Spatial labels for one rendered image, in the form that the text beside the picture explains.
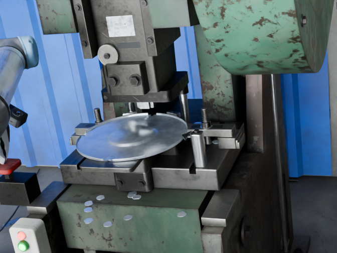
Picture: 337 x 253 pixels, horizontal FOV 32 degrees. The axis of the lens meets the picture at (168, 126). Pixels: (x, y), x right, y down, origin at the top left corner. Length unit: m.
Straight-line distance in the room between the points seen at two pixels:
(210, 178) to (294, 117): 1.29
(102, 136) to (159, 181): 0.19
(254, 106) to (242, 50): 0.62
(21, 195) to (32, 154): 1.77
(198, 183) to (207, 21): 0.52
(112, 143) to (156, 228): 0.24
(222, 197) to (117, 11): 0.52
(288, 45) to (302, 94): 1.57
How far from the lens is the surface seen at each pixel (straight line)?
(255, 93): 1.77
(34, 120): 3.27
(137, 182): 1.51
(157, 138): 1.48
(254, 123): 1.78
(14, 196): 1.62
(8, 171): 1.59
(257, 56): 1.18
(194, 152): 1.46
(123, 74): 1.48
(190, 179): 1.49
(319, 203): 2.67
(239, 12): 1.08
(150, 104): 1.59
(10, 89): 1.20
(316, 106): 2.71
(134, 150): 1.43
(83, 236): 1.60
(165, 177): 1.51
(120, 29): 1.48
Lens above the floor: 1.36
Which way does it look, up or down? 22 degrees down
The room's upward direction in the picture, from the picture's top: 9 degrees counter-clockwise
